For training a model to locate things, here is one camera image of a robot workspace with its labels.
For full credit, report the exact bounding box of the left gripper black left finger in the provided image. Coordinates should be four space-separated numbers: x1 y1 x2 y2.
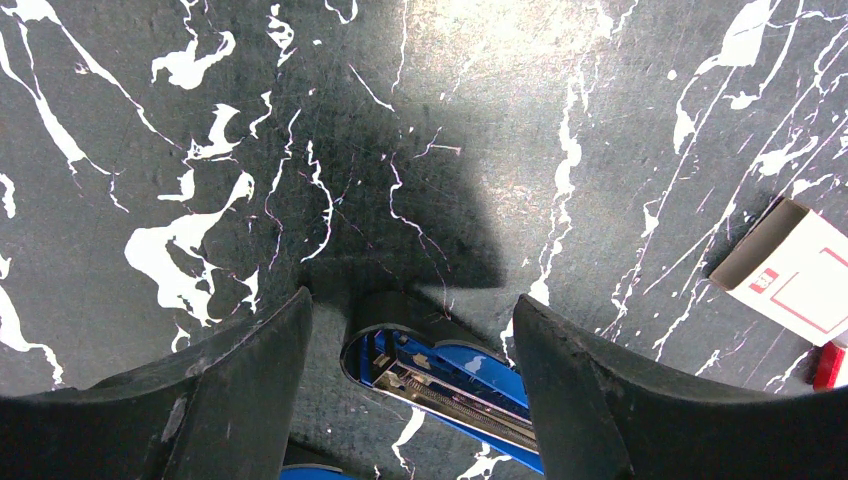
1 288 313 479

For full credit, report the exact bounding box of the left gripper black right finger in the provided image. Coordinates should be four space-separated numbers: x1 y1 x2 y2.
513 295 847 479

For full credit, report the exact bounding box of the blue stapler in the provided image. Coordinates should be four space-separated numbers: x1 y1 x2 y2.
340 291 543 473
279 464 354 480

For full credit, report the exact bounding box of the staple box tray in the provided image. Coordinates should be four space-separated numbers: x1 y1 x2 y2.
813 339 847 391

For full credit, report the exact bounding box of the red white staple box sleeve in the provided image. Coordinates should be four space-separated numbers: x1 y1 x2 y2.
709 198 847 346

